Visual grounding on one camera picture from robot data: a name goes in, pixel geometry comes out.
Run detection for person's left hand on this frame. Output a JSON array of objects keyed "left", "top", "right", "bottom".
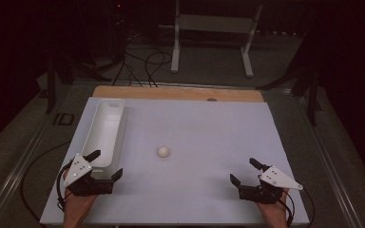
[{"left": 62, "top": 170, "right": 99, "bottom": 220}]

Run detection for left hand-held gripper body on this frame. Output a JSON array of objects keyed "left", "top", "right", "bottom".
[{"left": 63, "top": 154, "right": 114, "bottom": 197}]

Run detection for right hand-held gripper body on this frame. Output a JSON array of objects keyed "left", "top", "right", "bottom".
[{"left": 238, "top": 164, "right": 304, "bottom": 205}]

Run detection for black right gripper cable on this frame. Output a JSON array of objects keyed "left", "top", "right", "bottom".
[{"left": 279, "top": 187, "right": 316, "bottom": 228}]

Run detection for wooden table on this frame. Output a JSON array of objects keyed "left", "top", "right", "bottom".
[{"left": 92, "top": 85, "right": 265, "bottom": 103}]

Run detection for white metal stand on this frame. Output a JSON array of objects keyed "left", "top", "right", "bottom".
[{"left": 170, "top": 0, "right": 264, "bottom": 79}]

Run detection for person's right hand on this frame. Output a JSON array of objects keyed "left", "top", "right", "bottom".
[{"left": 255, "top": 189, "right": 290, "bottom": 221}]

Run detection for white plastic bin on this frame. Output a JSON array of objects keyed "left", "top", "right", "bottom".
[{"left": 80, "top": 98, "right": 128, "bottom": 181}]

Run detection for small white ball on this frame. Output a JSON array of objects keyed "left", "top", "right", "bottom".
[{"left": 157, "top": 145, "right": 170, "bottom": 159}]

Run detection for white table board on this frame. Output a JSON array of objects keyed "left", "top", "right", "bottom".
[{"left": 39, "top": 96, "right": 311, "bottom": 226}]

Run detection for black metal stand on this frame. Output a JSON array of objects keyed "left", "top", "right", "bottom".
[
  {"left": 256, "top": 31, "right": 323, "bottom": 127},
  {"left": 45, "top": 51, "right": 112, "bottom": 115}
]

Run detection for black floor cables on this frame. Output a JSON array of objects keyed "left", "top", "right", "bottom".
[{"left": 111, "top": 47, "right": 174, "bottom": 88}]

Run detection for metal frame rail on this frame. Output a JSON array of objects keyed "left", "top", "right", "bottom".
[
  {"left": 0, "top": 88, "right": 74, "bottom": 228},
  {"left": 294, "top": 94, "right": 365, "bottom": 228}
]

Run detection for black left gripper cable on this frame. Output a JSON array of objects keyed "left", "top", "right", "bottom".
[{"left": 20, "top": 141, "right": 74, "bottom": 228}]

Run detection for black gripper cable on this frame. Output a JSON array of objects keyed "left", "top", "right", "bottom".
[
  {"left": 20, "top": 141, "right": 74, "bottom": 228},
  {"left": 279, "top": 187, "right": 316, "bottom": 228}
]

